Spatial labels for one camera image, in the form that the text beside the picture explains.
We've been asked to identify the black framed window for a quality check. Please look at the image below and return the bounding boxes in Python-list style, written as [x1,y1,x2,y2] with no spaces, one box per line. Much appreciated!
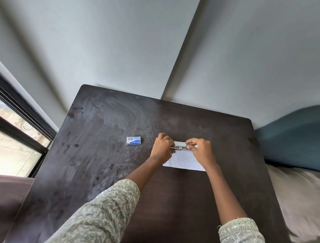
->
[0,75,57,179]

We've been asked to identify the beige bed sheet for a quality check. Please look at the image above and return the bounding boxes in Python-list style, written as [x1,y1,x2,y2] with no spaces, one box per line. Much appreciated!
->
[265,164,320,243]

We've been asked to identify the dark wooden table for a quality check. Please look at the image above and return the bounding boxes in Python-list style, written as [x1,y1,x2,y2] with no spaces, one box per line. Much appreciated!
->
[4,84,292,243]

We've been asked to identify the blue cushion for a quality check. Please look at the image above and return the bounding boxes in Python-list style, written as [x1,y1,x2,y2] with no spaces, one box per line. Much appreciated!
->
[254,105,320,172]

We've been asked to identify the person's left hand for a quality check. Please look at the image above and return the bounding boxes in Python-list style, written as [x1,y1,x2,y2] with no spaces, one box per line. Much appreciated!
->
[150,133,177,163]

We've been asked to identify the person's right hand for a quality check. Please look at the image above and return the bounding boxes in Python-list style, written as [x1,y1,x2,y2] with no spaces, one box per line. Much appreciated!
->
[185,138,217,168]

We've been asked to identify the person's right forearm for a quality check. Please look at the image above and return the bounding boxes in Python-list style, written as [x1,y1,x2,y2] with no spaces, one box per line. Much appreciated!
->
[205,161,266,243]

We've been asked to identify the white printed paper sheet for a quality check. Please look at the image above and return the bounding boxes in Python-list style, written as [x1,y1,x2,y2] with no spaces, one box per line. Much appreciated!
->
[163,141,206,172]

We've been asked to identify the mauve fabric seat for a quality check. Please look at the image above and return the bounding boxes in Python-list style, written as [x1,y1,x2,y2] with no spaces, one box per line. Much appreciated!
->
[0,174,35,241]

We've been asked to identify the person's left forearm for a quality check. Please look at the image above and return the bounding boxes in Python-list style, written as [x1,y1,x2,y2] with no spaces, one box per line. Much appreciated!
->
[45,155,166,243]

